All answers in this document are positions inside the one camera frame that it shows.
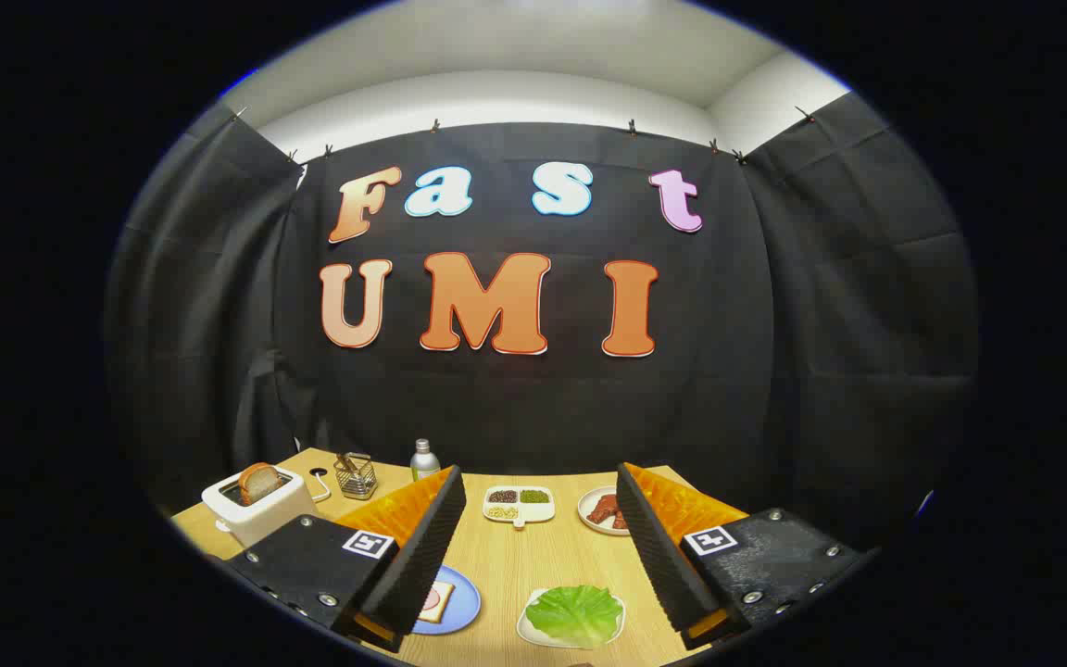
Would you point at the pink ham slice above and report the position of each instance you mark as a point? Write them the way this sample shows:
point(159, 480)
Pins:
point(430, 602)

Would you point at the white toaster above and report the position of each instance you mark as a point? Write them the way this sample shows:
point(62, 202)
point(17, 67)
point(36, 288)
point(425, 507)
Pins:
point(265, 523)

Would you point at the brown meat piece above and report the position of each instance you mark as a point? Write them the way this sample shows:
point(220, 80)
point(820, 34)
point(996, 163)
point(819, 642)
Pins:
point(620, 522)
point(603, 509)

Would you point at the green lettuce leaf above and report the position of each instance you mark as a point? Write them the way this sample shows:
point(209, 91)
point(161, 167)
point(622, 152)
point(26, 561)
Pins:
point(575, 613)

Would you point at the white divided seed dish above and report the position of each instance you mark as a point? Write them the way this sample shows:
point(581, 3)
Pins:
point(533, 512)

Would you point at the toasted bread slice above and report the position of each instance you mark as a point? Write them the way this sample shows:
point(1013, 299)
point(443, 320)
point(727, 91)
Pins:
point(260, 482)

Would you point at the green label metal bottle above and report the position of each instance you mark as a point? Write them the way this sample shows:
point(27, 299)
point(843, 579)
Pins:
point(424, 463)

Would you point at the white square plate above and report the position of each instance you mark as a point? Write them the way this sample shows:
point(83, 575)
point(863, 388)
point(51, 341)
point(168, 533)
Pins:
point(524, 632)

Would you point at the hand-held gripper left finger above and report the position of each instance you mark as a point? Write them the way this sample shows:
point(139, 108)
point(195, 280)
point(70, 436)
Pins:
point(422, 556)

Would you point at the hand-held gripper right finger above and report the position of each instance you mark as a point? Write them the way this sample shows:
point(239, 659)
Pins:
point(659, 556)

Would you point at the white round plate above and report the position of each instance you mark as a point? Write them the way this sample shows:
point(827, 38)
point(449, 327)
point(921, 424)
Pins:
point(585, 519)

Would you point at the white bread slice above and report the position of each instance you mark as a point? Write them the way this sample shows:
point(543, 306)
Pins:
point(446, 593)

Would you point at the blue round plate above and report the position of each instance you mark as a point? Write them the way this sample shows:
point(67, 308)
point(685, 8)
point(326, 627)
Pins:
point(464, 602)

